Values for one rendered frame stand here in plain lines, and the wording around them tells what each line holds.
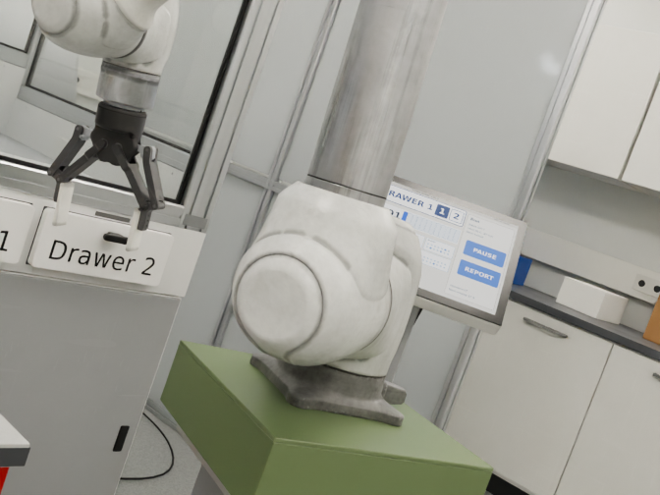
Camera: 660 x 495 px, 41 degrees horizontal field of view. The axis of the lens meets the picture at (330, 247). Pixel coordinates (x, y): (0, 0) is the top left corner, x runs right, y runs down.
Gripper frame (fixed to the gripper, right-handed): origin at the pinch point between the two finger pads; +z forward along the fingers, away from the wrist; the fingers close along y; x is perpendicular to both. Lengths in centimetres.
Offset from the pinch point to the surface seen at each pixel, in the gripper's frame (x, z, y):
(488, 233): -90, -7, -51
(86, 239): -21.9, 7.8, 14.3
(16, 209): -8.6, 3.3, 21.2
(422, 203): -88, -10, -34
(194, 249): -46.8, 9.2, 3.4
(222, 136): -46.8, -15.7, 3.4
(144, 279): -35.2, 15.5, 7.4
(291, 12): -201, -54, 56
